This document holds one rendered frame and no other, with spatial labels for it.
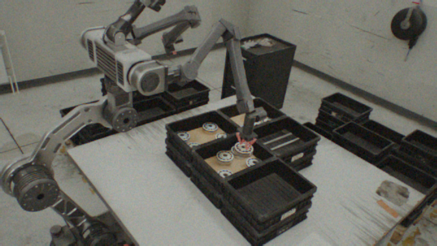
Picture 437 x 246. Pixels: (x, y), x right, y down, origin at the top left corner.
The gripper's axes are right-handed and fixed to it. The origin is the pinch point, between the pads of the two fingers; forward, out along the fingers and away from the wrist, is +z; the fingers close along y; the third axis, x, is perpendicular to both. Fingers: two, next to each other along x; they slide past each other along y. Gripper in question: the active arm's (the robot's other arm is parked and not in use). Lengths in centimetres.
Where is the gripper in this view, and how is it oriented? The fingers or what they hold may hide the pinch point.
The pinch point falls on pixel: (244, 146)
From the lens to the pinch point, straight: 190.9
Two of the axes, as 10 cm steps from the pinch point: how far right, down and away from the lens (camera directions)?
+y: -5.9, -5.0, 6.3
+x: -8.0, 2.4, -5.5
